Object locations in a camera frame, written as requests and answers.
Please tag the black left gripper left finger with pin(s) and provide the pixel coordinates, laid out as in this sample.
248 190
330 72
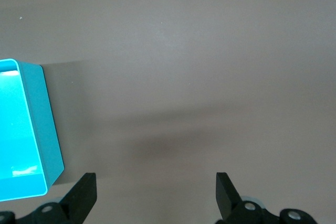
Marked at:
81 197

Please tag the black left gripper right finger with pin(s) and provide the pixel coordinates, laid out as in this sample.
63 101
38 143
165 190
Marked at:
228 200

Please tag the teal plastic bin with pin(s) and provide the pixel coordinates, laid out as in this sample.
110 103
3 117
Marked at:
21 129

